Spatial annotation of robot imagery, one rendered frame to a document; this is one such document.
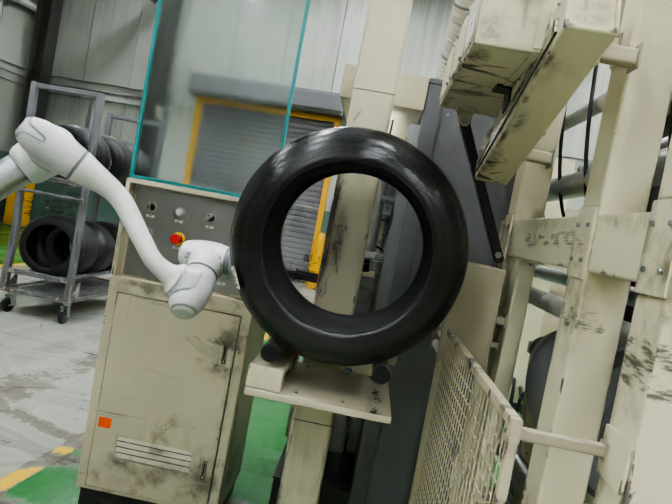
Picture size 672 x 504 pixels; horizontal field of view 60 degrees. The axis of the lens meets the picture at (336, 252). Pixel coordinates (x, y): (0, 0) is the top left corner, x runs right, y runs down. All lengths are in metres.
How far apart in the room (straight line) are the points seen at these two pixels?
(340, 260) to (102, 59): 11.41
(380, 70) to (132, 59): 10.95
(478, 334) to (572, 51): 0.88
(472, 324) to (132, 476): 1.41
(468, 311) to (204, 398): 1.05
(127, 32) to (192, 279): 11.22
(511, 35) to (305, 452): 1.32
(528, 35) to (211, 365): 1.56
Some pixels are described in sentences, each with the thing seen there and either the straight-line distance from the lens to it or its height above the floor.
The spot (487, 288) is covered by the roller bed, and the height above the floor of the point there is 1.14.
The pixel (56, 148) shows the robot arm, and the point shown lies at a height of 1.31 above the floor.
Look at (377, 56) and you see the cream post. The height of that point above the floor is 1.76.
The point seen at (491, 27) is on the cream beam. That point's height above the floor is 1.67.
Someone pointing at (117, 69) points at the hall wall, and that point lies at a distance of 12.73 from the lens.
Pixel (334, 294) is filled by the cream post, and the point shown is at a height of 1.03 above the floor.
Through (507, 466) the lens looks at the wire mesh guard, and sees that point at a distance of 1.00.
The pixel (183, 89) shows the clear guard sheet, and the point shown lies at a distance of 2.29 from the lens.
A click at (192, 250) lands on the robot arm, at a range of 1.88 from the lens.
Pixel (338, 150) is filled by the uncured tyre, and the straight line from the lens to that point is 1.40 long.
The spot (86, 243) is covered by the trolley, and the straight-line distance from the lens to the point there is 5.30.
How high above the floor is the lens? 1.25
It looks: 3 degrees down
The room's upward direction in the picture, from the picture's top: 11 degrees clockwise
